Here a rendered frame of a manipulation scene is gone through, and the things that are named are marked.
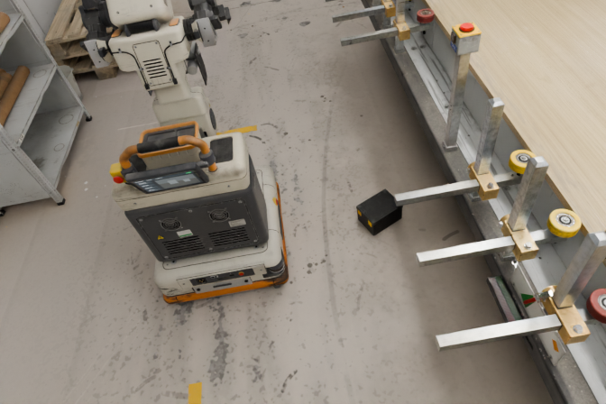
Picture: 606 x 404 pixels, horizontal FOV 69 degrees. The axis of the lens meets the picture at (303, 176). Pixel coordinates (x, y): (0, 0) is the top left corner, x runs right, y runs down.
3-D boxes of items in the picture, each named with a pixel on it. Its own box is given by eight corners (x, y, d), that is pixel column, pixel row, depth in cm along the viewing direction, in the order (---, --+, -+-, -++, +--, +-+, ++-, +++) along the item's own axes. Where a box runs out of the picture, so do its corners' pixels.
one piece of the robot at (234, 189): (276, 261, 214) (232, 133, 154) (167, 280, 216) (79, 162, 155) (271, 207, 237) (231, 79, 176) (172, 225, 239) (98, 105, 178)
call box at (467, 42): (456, 58, 141) (459, 36, 136) (449, 46, 146) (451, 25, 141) (478, 53, 141) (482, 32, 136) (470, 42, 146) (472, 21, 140)
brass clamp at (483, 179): (480, 201, 146) (482, 191, 142) (464, 172, 155) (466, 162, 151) (499, 197, 146) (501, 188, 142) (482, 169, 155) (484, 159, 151)
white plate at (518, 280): (552, 366, 117) (563, 352, 110) (509, 280, 135) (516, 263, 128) (555, 366, 117) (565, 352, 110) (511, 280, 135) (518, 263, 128)
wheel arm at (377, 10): (333, 24, 233) (332, 17, 229) (332, 22, 235) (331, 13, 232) (414, 8, 232) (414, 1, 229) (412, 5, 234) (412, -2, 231)
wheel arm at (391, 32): (342, 48, 215) (341, 40, 212) (340, 44, 217) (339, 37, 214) (429, 31, 214) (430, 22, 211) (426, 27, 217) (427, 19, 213)
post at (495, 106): (470, 208, 160) (493, 105, 125) (466, 201, 163) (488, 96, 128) (480, 206, 160) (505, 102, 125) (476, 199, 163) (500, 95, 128)
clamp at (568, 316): (564, 344, 109) (570, 336, 106) (537, 296, 119) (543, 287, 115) (587, 341, 109) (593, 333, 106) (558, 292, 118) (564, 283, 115)
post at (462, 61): (445, 152, 175) (459, 53, 142) (442, 143, 178) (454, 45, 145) (457, 150, 174) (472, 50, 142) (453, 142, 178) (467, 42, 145)
